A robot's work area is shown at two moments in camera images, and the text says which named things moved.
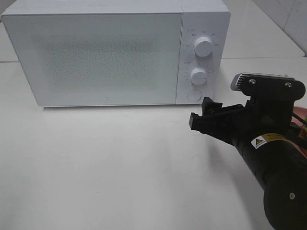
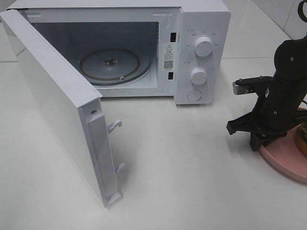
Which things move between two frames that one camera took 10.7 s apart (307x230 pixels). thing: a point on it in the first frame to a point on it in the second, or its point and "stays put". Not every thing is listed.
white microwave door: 84,59 to 75,105
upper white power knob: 203,46 stays put
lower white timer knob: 198,76 stays put
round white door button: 194,95 stays put
